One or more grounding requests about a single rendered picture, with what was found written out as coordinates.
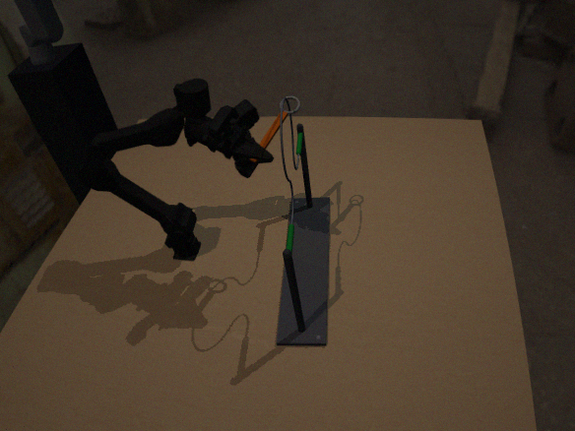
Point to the orange handle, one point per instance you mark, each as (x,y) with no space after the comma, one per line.
(276,126)

